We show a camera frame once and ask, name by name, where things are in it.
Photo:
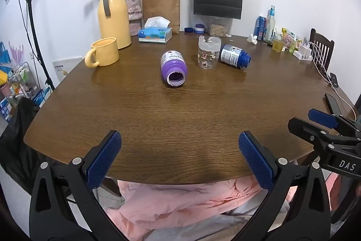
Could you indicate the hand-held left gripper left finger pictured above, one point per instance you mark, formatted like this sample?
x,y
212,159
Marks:
x,y
103,159

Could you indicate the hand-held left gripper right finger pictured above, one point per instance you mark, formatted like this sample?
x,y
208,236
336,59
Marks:
x,y
257,162

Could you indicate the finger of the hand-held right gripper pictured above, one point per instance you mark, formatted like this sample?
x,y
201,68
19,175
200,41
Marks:
x,y
323,118
306,128

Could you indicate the clear plastic jar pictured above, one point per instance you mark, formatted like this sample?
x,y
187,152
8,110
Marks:
x,y
208,53

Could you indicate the black smartphone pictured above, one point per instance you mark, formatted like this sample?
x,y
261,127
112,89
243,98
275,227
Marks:
x,y
332,105

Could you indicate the white charger power strip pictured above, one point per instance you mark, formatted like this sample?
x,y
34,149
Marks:
x,y
303,53

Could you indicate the dark wooden chair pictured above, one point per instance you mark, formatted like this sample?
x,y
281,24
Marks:
x,y
321,49

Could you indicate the black garment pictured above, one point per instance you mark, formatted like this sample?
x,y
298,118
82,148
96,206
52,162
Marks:
x,y
19,145

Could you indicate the small glass yellow liquid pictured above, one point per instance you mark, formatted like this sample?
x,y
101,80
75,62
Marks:
x,y
277,45

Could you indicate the colourful snack packets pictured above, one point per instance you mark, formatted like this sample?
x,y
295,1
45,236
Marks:
x,y
288,38

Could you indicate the pink clothing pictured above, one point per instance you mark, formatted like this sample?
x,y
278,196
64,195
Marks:
x,y
180,207

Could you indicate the white flat box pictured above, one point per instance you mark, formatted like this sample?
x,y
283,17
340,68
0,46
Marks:
x,y
66,69

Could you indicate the blue plastic bottle white label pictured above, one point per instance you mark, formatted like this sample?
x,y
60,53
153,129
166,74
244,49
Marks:
x,y
234,55

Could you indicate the crumpled white tissue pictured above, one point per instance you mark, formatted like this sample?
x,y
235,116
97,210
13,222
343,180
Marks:
x,y
252,39

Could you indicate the yellow mug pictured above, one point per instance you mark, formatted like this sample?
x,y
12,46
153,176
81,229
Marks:
x,y
105,52

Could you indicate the clear glass bottle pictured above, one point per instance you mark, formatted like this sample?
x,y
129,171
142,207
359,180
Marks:
x,y
270,23

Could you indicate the cluttered storage cart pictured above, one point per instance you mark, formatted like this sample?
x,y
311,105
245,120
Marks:
x,y
19,88

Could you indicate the blue drink carton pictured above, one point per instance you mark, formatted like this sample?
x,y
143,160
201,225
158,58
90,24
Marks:
x,y
259,27

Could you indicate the purple plastic bottle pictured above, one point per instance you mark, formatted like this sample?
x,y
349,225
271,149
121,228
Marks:
x,y
173,67

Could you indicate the clear jar of oats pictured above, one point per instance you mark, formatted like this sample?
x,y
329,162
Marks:
x,y
219,28

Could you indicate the blue tissue box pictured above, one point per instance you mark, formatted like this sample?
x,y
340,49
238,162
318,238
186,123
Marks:
x,y
155,34

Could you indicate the small blue white jar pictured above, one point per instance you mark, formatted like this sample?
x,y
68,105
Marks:
x,y
199,28

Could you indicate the blue round lid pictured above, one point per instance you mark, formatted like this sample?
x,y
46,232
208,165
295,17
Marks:
x,y
189,29

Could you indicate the pink glass vase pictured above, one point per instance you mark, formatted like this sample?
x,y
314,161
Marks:
x,y
134,11

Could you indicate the black light stand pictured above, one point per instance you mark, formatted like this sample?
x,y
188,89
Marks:
x,y
33,23

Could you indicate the brown paper bag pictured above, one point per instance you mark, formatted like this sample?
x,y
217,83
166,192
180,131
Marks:
x,y
162,8

